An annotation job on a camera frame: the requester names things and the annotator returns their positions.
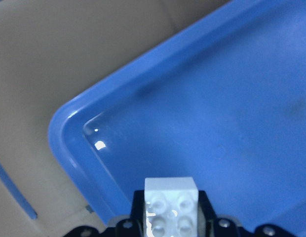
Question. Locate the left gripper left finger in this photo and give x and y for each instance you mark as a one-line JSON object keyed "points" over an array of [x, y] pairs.
{"points": [[133, 225]]}

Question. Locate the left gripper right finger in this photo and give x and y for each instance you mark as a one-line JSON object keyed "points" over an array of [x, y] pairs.
{"points": [[206, 215]]}

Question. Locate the white block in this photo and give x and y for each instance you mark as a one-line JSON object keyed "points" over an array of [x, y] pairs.
{"points": [[171, 207]]}

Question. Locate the blue plastic tray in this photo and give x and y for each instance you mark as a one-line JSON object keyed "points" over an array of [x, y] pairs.
{"points": [[223, 101]]}

